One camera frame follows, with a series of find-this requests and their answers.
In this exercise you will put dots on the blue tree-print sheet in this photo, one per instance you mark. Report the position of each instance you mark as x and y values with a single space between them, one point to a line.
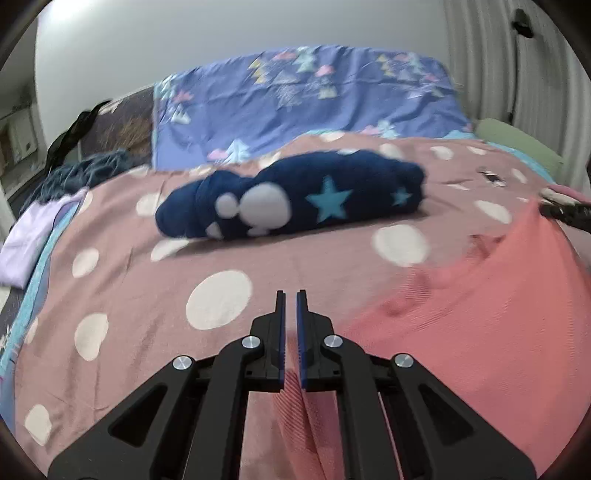
323 106

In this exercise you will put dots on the black floor lamp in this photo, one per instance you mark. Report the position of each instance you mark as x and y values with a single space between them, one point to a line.
522 23

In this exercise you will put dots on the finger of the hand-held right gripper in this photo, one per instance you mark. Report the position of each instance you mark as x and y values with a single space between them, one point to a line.
565 213

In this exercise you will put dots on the folded pink garment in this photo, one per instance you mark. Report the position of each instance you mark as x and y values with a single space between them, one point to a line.
570 191

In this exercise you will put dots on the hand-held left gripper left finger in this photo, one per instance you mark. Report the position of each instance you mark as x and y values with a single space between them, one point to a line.
281 350

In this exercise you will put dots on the lavender cloth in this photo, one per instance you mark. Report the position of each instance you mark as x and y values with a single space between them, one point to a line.
32 230

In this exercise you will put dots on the dark printed headboard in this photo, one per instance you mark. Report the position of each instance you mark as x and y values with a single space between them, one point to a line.
124 124

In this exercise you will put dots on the black garment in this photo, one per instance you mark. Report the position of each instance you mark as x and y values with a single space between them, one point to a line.
74 131

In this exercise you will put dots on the dark teal fuzzy blanket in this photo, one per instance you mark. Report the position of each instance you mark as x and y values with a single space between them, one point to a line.
92 170

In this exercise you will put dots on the white pleated curtain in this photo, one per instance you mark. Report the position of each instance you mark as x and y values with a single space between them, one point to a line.
563 92

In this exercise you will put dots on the cartoon-print quilt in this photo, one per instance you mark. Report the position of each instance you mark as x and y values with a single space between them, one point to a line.
9 341

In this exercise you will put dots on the navy star-print blanket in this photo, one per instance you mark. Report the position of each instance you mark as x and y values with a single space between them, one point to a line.
295 194

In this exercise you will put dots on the pink polka-dot blanket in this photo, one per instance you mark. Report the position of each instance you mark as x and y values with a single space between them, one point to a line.
138 258

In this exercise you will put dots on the pink long-sleeved shirt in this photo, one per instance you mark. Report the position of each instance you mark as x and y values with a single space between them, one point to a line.
485 323

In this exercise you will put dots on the green pillow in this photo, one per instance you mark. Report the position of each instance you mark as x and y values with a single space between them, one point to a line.
521 143

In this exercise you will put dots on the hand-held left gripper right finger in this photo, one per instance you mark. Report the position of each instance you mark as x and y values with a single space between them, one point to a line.
301 350

